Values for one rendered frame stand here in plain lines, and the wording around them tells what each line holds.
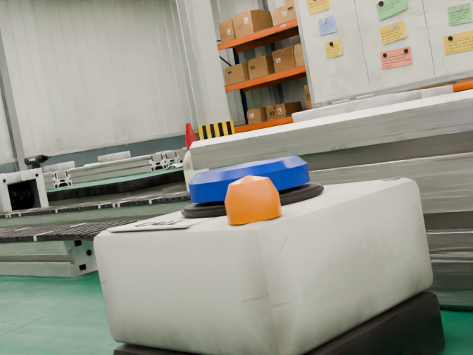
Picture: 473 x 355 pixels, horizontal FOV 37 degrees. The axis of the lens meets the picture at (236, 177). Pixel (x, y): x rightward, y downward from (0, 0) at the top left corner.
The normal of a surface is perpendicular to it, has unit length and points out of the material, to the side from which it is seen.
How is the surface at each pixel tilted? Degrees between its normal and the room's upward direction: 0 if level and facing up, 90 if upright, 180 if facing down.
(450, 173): 90
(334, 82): 90
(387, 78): 90
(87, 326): 0
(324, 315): 90
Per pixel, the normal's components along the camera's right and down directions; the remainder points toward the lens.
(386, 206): 0.69, -0.08
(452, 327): -0.18, -0.98
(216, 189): -0.52, 0.14
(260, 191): 0.26, -0.41
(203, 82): -0.69, 0.16
